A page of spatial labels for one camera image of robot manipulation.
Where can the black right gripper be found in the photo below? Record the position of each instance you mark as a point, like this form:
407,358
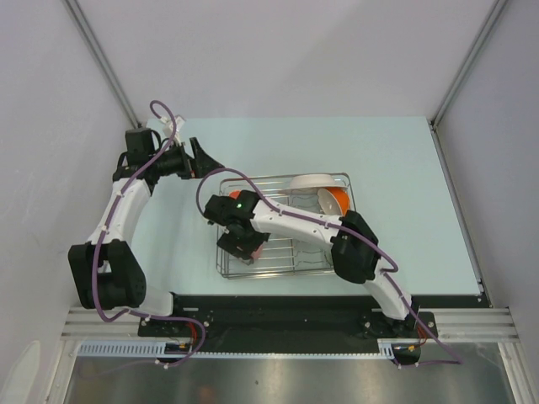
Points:
232,246

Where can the orange and white bowl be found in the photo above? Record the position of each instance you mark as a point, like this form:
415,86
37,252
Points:
333,201

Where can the white slotted cable duct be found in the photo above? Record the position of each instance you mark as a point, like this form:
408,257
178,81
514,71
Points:
176,350

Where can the white deep plate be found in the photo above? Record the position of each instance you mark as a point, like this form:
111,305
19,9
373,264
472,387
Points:
312,181

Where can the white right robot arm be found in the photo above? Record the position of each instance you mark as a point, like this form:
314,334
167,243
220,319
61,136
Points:
250,219

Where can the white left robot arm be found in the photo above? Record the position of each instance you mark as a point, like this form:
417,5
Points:
104,267

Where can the orange ceramic mug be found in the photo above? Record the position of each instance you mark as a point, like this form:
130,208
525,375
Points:
235,194

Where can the pink plastic cup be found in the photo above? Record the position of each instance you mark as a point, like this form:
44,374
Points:
255,255

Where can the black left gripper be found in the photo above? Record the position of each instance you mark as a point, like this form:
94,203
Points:
200,166

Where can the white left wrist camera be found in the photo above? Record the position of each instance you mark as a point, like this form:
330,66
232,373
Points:
171,129

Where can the metal wire dish rack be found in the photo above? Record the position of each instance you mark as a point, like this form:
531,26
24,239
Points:
295,247

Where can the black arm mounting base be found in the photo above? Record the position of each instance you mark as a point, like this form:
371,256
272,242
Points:
291,324

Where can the aluminium frame rail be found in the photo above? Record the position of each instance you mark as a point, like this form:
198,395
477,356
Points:
479,325

